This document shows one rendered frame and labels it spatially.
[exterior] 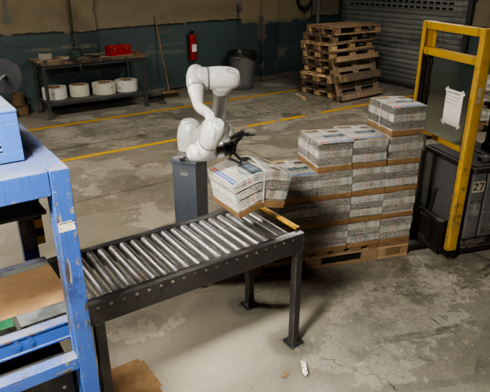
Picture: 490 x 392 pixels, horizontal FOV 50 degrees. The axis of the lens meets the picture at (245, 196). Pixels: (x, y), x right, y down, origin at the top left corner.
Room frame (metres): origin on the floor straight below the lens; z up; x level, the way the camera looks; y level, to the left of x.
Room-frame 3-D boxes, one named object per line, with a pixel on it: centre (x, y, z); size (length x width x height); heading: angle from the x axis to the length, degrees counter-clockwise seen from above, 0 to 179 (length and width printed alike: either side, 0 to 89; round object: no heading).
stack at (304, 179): (3.81, -0.50, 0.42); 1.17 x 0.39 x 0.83; 106
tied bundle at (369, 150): (3.93, -0.90, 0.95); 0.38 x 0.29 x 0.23; 15
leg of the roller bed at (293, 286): (2.74, -0.31, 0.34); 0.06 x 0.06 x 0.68; 34
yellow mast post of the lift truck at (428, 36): (4.46, -1.52, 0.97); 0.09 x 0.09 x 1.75; 16
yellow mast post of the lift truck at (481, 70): (3.82, -1.70, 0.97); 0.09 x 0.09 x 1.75; 16
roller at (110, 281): (2.33, 0.73, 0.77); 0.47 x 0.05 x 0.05; 34
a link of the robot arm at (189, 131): (3.54, 0.39, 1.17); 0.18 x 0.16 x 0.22; 99
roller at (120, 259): (2.40, 0.63, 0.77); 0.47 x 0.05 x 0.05; 34
